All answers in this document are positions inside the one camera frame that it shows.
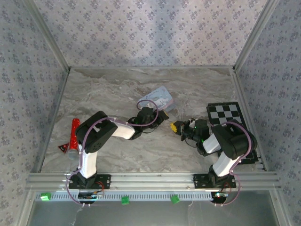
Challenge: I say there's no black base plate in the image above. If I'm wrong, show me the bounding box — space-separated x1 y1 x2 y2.
68 173 111 190
193 173 237 189

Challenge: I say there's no cartoon zipper pouch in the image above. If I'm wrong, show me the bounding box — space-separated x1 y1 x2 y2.
137 86 176 112

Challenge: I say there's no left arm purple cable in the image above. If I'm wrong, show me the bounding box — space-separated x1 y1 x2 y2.
63 99 159 207

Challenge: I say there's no aluminium frame post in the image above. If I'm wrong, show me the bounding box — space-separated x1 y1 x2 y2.
23 0 71 71
232 0 281 71

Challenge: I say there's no red glitter tube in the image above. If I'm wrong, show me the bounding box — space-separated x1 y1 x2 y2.
67 118 81 160

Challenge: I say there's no aluminium mounting rail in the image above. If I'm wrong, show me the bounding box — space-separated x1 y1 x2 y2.
25 171 282 191

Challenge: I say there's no black grey chessboard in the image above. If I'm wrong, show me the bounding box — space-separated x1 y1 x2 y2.
206 101 259 165

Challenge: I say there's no aluminium table side rail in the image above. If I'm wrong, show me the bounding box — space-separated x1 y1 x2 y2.
231 70 269 171
31 68 71 173

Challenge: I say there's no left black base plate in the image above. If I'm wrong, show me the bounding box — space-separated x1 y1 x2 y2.
68 173 111 190

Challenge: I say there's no white slotted cable duct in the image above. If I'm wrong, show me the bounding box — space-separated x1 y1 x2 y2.
34 191 214 202

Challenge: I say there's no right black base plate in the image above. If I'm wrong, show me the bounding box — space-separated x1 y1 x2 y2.
193 173 237 189

